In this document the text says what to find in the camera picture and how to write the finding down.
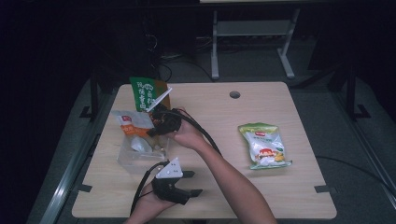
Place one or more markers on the person's left hand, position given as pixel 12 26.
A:
pixel 146 207

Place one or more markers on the person's right hand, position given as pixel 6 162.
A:
pixel 188 137

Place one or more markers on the white metal stand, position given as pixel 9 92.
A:
pixel 249 28

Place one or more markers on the white and green snack packet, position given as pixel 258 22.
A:
pixel 264 146

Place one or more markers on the white and orange snack packet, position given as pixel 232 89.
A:
pixel 134 124

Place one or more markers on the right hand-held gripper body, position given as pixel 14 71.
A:
pixel 169 121

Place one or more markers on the black tape strip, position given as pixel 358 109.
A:
pixel 84 188
pixel 323 188

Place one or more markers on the black stand leg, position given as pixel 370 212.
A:
pixel 351 99
pixel 94 99

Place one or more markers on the clear plastic container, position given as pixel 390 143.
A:
pixel 137 158

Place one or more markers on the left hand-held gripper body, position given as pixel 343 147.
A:
pixel 169 186

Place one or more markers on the green and red sausage packet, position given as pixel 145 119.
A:
pixel 144 91

